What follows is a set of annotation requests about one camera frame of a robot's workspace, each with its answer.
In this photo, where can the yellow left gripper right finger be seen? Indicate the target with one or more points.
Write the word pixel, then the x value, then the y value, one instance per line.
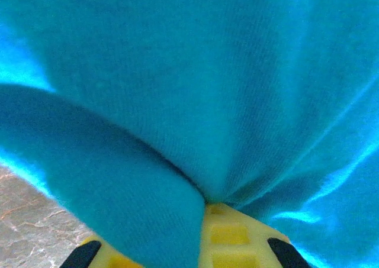
pixel 237 244

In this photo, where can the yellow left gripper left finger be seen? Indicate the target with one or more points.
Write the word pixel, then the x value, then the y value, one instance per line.
pixel 83 254

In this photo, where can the blue t-shirt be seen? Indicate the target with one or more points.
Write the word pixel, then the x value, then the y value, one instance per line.
pixel 189 87

